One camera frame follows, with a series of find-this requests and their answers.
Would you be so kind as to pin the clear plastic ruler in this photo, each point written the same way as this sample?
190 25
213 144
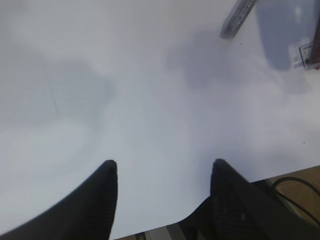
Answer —
300 55

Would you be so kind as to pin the red glitter pen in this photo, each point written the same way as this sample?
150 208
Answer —
315 51

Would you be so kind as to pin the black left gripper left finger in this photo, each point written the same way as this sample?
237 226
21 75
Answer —
87 213

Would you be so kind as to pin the silver glitter pen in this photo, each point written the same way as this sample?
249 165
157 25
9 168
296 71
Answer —
236 18

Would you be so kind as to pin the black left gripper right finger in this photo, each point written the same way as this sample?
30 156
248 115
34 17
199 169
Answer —
241 211

